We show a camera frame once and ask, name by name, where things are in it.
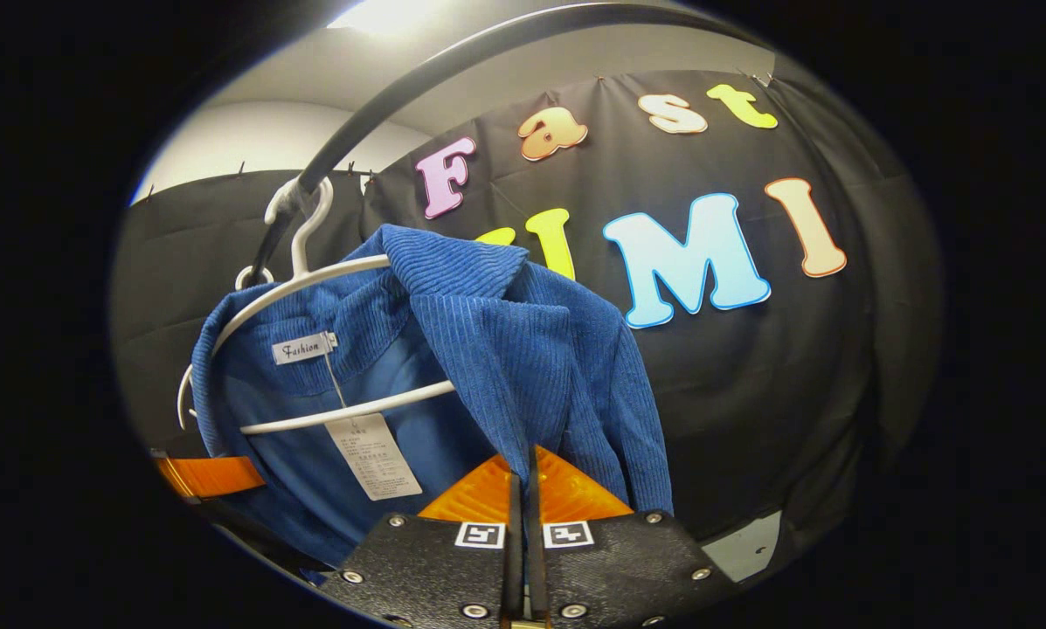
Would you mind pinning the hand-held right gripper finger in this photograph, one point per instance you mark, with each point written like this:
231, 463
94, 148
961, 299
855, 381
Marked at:
533, 542
514, 542

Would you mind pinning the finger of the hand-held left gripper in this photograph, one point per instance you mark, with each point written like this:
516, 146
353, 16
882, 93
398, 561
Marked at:
212, 476

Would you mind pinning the ceiling light panel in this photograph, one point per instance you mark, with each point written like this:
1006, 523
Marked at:
387, 16

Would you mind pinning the black clothes rack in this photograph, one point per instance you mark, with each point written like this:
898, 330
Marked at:
383, 109

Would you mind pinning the white clothes hanger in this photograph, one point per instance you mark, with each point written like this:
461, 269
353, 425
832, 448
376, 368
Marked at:
313, 275
243, 273

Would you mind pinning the black backdrop cloth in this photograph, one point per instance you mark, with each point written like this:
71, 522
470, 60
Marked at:
750, 376

